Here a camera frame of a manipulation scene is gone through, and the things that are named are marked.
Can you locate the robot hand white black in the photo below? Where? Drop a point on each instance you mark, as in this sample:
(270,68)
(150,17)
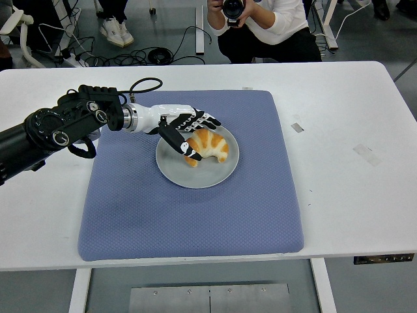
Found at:
(163,115)

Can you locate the person's left hand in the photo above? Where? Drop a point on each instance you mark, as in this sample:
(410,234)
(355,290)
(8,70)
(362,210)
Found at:
(252,11)

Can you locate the person's right hand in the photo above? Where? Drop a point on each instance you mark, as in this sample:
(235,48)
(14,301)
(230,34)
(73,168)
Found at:
(215,6)

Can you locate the croissant bread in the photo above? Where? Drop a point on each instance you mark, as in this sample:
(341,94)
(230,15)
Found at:
(211,143)

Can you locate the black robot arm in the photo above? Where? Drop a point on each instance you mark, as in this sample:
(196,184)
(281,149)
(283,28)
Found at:
(42,130)

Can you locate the person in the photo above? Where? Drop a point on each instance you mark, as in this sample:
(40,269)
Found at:
(381,8)
(112,31)
(286,32)

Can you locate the grey round plate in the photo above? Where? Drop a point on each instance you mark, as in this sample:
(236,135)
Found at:
(195,176)

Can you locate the blue quilted mat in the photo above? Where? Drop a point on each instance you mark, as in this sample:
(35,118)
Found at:
(130,212)

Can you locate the white power strip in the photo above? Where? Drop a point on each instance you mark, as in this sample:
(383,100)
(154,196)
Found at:
(73,60)

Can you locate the small grey tape piece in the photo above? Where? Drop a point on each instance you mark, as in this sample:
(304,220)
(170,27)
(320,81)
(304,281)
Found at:
(297,127)

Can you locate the white office chair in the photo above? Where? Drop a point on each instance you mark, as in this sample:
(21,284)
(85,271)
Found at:
(14,18)

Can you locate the long grey tape piece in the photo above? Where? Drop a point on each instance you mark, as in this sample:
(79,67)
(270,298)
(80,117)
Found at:
(366,154)

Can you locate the grey metal plate with screws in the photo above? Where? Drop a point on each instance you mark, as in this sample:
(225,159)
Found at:
(208,300)

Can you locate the white table leg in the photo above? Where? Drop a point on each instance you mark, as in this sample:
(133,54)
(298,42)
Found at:
(324,287)
(79,290)

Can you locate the black table control panel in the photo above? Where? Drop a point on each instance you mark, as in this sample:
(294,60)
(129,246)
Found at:
(384,259)

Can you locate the black photo camera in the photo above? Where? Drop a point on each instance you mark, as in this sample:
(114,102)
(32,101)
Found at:
(234,8)

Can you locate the grey metal floor rail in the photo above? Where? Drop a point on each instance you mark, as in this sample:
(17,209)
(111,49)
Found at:
(200,29)

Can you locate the white desk foot frame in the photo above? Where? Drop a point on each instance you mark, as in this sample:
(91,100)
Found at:
(329,29)

